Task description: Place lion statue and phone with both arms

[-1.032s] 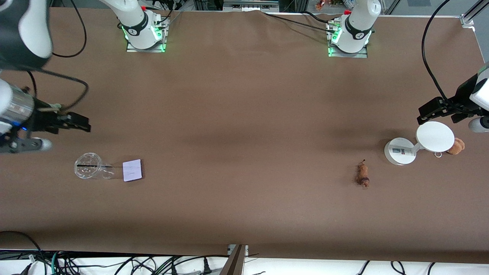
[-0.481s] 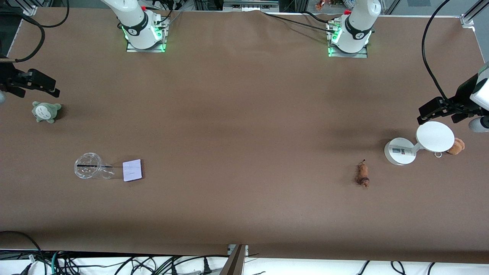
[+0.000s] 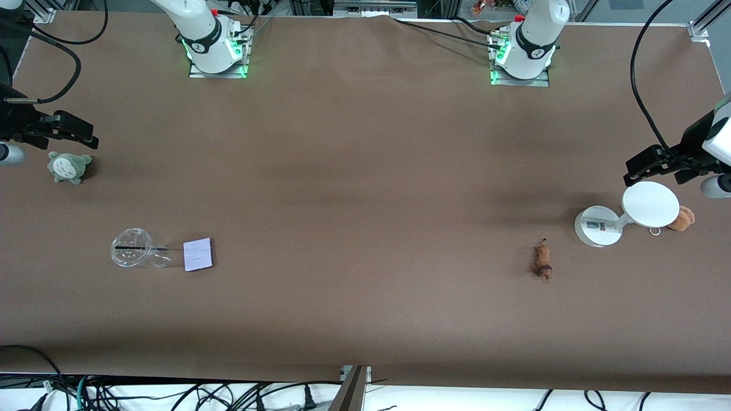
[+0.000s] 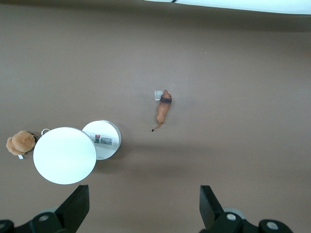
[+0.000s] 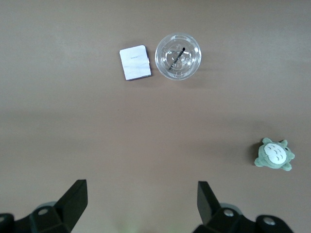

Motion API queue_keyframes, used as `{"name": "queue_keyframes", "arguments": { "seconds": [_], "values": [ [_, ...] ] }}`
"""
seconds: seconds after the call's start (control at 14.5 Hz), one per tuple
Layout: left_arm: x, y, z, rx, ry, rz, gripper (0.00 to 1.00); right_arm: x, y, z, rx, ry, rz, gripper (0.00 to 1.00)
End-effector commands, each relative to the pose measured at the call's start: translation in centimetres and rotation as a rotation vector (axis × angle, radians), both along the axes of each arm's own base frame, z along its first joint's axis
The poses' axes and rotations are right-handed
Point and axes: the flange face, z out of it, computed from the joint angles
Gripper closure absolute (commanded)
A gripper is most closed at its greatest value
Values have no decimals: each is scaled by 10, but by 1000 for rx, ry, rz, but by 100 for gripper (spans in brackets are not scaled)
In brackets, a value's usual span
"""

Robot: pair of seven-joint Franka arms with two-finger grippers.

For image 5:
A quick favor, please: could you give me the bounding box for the black drinking straw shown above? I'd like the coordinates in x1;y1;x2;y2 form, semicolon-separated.
167;47;186;71

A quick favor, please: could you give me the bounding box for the grey green totoro plush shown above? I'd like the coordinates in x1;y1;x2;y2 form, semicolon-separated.
254;137;295;171

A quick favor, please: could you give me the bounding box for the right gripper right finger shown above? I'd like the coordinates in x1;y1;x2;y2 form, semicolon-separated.
197;181;294;233

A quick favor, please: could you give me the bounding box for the clear plastic cup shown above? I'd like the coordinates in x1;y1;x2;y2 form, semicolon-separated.
155;33;202;81

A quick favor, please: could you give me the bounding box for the white square card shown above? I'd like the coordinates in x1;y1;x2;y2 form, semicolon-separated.
119;44;153;82

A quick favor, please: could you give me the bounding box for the brown table cover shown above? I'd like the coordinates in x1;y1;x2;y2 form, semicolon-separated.
0;0;311;233

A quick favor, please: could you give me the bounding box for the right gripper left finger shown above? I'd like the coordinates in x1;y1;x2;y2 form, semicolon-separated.
0;179;88;233

